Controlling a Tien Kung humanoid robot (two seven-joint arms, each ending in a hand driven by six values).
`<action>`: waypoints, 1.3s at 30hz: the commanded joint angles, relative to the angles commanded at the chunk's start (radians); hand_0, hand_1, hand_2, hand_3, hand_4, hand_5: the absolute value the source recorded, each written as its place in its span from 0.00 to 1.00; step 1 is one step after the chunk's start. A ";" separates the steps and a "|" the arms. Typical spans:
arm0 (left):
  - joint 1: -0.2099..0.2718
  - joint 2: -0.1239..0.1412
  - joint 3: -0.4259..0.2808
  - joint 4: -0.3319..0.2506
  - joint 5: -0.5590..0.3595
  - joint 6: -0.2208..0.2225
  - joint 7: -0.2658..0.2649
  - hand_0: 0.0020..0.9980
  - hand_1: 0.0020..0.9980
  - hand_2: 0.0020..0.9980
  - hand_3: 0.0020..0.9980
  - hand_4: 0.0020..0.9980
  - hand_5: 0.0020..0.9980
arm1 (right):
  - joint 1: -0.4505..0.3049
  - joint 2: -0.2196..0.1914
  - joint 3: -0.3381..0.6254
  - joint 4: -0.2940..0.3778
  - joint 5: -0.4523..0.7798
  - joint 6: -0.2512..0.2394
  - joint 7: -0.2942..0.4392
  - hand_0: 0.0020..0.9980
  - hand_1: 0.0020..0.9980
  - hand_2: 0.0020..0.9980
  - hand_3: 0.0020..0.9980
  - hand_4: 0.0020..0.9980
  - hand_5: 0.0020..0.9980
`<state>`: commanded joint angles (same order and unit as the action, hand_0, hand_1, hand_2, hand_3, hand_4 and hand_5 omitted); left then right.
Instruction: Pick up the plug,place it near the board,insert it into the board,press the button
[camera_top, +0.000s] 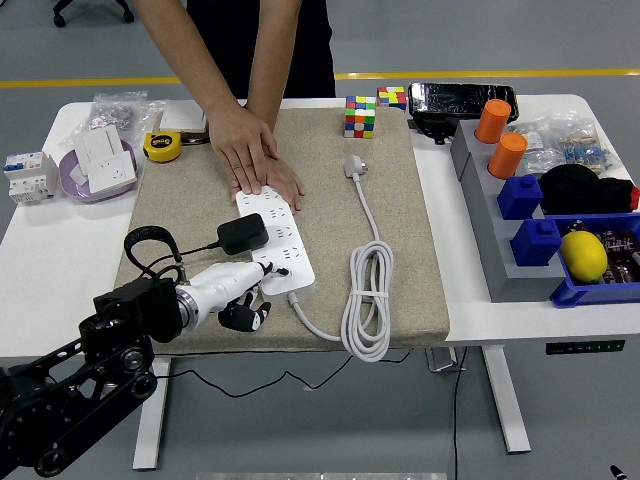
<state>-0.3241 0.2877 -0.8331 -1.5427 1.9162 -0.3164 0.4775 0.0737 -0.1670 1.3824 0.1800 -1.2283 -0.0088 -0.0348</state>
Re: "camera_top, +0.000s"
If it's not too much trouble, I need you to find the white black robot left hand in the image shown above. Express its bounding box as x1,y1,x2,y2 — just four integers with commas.
187,259,291,333

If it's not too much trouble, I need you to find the person's left hand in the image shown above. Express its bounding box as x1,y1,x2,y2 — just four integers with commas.
264,155,306,214

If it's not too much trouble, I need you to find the person's right hand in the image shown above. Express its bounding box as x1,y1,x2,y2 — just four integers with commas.
206,101,281,196

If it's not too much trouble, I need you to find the black plug cord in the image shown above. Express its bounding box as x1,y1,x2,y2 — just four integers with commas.
155,241,412,399

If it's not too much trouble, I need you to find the black plug adapter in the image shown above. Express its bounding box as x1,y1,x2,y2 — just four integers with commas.
216,213,270,256

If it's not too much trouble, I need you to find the white power strip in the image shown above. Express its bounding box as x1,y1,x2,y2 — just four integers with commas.
234,187,317,297

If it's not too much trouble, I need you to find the grey-brown mat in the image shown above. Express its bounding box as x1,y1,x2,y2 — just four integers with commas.
102,105,451,357

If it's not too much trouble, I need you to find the yellow tape measure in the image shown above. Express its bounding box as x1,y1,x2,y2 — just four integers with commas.
142,130,184,164

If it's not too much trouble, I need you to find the large colourful puzzle cube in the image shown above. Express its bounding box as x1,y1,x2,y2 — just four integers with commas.
343,94,377,140

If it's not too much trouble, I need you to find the person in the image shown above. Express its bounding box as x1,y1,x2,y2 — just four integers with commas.
184,0,336,100

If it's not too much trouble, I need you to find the plastic bag of metal parts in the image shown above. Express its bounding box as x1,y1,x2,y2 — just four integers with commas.
89,90,166,144

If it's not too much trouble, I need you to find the black table control panel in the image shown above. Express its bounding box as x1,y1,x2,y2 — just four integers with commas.
544,339,627,356

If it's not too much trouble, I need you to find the white table leg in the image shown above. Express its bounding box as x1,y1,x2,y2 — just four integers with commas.
482,344,531,455
132,355,172,472

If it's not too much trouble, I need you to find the small colourful puzzle cube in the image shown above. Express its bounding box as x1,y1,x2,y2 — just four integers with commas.
376,85,407,111

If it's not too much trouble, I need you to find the white socket back panel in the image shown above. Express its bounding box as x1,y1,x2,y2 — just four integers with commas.
72,124,126,174

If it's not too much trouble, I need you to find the purple plate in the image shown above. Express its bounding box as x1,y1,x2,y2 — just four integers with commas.
58,139,139,204

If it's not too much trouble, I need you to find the blue plastic bin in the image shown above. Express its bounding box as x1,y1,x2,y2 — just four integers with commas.
549,212,640,309

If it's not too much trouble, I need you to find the black glossy phone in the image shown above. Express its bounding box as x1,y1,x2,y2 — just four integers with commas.
407,82,520,121

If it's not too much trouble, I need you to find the black office chair base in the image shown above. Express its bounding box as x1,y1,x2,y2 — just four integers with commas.
52,0,135,29

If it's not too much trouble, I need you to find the orange cylinder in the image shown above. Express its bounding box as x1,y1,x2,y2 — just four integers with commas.
474,98,512,144
488,132,529,180

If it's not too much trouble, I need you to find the white circuit breaker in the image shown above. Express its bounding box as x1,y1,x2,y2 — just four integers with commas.
3,150,60,206

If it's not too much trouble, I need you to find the yellow lemon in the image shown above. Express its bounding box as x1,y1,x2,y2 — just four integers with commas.
559,231,610,284

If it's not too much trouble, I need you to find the grey stepped block base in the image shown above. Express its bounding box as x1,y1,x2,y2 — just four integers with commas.
449,119,569,305

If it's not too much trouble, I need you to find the blue square block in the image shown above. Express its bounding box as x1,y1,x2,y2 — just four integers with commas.
497,173,545,221
509,218,564,267

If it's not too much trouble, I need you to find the clear bag of small parts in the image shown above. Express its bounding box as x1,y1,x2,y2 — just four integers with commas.
509,119,566,175

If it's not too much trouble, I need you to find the black cloth with red patch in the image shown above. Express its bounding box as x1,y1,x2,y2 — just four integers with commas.
538,163,640,216

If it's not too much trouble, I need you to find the plastic bag of clips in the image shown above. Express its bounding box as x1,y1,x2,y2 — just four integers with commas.
557,112,624,179

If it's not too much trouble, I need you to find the white power strip cord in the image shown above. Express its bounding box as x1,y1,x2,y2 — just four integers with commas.
285,153,396,363

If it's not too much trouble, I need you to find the white flat switch plate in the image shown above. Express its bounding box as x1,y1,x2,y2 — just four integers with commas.
158,102,209,134

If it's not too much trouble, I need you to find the white wall socket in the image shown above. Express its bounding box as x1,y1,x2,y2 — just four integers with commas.
87,152,139,195

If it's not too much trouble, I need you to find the black hanging cable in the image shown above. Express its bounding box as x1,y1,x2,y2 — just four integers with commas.
451,347,470,480

